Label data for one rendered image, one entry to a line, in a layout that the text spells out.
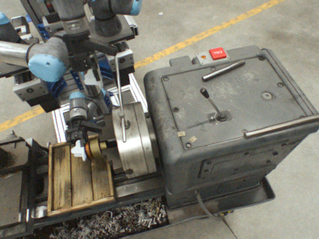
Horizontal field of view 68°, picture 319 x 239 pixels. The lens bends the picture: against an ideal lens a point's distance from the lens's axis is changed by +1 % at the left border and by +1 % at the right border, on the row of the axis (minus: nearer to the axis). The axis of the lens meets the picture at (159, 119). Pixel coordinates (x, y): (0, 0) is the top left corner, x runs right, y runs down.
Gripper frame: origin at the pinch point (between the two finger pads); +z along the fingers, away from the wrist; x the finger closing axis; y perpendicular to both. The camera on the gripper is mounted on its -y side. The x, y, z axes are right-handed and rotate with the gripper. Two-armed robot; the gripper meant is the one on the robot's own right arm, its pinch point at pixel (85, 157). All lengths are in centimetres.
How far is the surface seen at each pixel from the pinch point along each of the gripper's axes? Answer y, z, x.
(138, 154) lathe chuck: -22.5, 9.2, 10.1
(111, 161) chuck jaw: -11.0, 5.8, 2.5
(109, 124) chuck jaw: -13.2, -7.9, 9.0
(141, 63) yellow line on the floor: -44, -161, -108
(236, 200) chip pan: -71, 23, -54
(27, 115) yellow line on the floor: 87, -119, -108
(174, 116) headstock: -38.5, 1.1, 17.8
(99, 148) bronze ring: -6.9, -0.6, 3.8
